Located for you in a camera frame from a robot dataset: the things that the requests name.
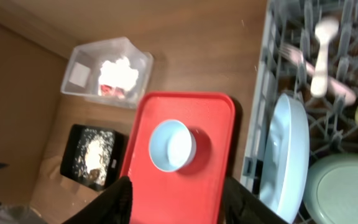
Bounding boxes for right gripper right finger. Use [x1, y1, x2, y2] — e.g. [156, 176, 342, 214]
[223, 177, 287, 224]

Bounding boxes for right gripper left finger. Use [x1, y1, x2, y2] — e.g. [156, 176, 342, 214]
[63, 176, 133, 224]

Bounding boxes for food leftovers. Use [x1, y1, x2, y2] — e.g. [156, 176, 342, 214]
[73, 128, 115, 186]

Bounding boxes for light blue plate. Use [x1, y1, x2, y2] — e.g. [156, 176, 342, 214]
[259, 94, 310, 223]

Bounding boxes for light blue bowl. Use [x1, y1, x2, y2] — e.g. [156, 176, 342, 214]
[149, 119, 196, 172]

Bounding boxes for light green bowl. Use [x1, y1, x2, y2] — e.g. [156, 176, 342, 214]
[303, 154, 358, 224]

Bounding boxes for red strawberry snack wrapper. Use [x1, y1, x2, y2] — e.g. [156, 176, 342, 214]
[99, 85, 125, 99]

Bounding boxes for white napkin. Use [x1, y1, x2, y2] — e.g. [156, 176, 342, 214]
[98, 57, 139, 91]

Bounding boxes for white plastic fork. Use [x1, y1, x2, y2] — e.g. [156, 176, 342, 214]
[278, 43, 357, 106]

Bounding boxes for white plastic spoon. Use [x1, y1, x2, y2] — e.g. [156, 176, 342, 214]
[310, 17, 339, 98]

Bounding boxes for grey dishwasher rack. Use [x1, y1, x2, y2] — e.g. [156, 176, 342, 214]
[241, 1, 358, 223]

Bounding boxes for red serving tray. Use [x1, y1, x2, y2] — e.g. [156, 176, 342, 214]
[121, 91, 236, 223]

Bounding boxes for black plastic bin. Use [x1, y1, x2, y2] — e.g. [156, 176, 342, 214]
[60, 124, 127, 192]

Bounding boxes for clear plastic bin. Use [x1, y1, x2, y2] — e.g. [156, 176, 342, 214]
[60, 37, 154, 108]

